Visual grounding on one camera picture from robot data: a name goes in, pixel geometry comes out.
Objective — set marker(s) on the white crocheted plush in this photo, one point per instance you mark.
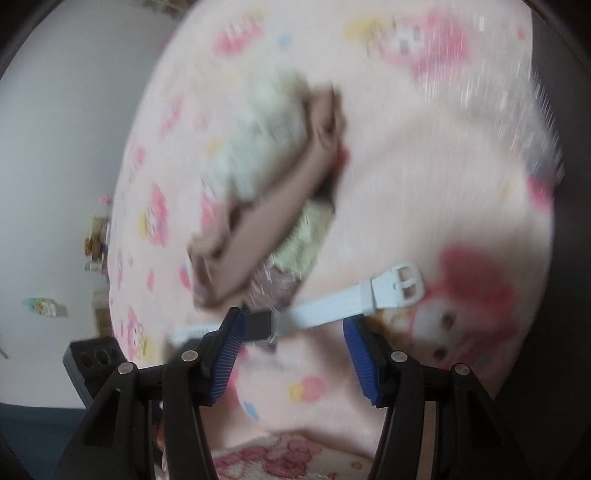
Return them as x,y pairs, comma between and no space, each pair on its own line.
258,134

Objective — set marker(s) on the yellow-green knitted item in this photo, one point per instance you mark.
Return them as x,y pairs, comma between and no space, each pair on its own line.
300,242

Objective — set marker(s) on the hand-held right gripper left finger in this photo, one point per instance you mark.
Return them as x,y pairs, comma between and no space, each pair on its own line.
225,353

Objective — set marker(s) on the mauve fuzzy cloth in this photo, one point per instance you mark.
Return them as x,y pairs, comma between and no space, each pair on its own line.
274,288

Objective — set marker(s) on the cardboard box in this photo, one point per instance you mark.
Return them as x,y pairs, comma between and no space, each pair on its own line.
272,217

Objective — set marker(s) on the pink patterned fluffy towel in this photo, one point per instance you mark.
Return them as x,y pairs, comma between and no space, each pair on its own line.
277,457

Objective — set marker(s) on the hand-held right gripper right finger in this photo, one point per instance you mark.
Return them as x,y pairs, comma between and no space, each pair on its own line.
361,364

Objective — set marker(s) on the small wall figurines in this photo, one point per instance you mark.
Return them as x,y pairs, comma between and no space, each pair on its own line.
96,242

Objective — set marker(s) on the dark blue cloth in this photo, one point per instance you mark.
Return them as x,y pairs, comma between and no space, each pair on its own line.
32,434

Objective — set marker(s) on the colourful wall sticker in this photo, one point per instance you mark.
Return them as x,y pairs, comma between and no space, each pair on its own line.
44,308

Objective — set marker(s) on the pink printed blanket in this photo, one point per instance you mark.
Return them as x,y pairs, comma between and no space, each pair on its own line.
415,184

